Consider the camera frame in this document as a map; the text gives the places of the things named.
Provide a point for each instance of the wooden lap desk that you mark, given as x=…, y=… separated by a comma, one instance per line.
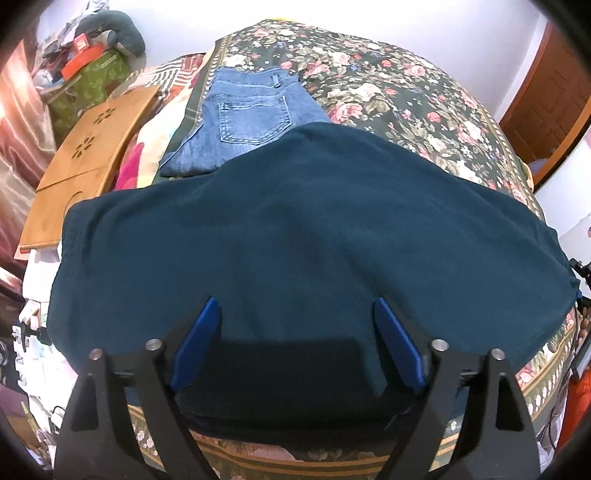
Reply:
x=85, y=164

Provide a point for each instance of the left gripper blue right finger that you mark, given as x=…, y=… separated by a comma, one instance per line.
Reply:
x=405, y=342

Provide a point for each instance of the orange box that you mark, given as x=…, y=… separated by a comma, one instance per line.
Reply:
x=80, y=60

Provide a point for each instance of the grey neck pillow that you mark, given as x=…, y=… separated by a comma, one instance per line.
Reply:
x=112, y=30

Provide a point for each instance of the floral green bedspread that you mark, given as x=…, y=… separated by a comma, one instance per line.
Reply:
x=402, y=97

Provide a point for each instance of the folded blue denim jeans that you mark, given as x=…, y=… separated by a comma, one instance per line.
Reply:
x=242, y=111

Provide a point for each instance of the striped patchwork quilt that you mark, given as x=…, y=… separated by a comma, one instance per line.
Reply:
x=175, y=80

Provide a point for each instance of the brown wooden door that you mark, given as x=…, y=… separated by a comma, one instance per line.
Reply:
x=551, y=111

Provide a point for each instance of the pink orange curtain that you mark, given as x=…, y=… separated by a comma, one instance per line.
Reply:
x=27, y=147

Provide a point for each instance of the red small box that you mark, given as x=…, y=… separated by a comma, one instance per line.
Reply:
x=80, y=43

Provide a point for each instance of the dark teal fleece pants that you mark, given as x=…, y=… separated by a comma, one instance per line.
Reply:
x=296, y=241

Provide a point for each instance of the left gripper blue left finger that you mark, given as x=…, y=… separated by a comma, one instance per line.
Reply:
x=188, y=344

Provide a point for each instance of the green patterned storage bag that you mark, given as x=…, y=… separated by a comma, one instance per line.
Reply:
x=89, y=87

